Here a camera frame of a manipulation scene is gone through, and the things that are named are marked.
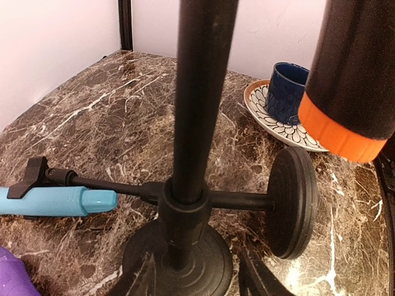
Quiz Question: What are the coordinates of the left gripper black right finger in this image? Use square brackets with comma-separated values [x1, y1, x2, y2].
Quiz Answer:
[238, 248, 294, 296]

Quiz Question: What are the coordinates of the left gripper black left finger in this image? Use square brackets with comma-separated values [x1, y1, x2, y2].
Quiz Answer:
[107, 252, 171, 295]

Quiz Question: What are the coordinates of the black microphone stand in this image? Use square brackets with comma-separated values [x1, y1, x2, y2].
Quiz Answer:
[123, 1, 238, 295]

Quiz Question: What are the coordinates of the black microphone orange ring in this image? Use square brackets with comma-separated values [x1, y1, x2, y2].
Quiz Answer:
[297, 0, 395, 163]

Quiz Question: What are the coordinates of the fallen stand holding blue microphone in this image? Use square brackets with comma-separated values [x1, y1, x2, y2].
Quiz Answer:
[7, 147, 318, 259]

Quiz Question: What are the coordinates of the light blue toy microphone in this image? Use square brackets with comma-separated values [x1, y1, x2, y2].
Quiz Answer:
[1, 186, 118, 217]

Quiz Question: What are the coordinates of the purple toy microphone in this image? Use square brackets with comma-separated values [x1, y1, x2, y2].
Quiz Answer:
[1, 247, 41, 296]

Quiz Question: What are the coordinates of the patterned ceramic saucer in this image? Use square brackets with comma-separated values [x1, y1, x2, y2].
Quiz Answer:
[244, 80, 328, 152]

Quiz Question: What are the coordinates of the dark blue ceramic cup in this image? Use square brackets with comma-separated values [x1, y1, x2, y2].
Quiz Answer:
[266, 62, 309, 125]

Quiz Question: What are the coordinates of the black corner frame post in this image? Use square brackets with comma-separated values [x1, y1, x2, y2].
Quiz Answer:
[118, 0, 133, 51]

